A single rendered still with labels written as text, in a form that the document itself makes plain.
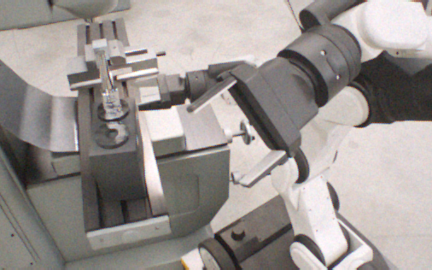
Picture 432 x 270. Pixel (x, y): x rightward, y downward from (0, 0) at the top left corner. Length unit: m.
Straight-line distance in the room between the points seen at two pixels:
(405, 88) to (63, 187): 1.21
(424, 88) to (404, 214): 1.74
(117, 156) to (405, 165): 2.10
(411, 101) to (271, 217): 0.88
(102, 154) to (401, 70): 0.69
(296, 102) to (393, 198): 2.09
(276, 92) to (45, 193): 1.24
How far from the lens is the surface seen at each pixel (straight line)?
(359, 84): 0.85
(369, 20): 0.51
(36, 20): 1.18
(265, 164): 0.46
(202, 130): 1.59
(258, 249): 1.46
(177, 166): 1.54
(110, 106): 1.07
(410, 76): 0.77
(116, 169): 1.03
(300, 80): 0.47
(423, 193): 2.64
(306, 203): 1.23
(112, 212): 1.11
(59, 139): 1.45
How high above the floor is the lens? 1.83
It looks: 43 degrees down
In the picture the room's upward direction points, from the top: straight up
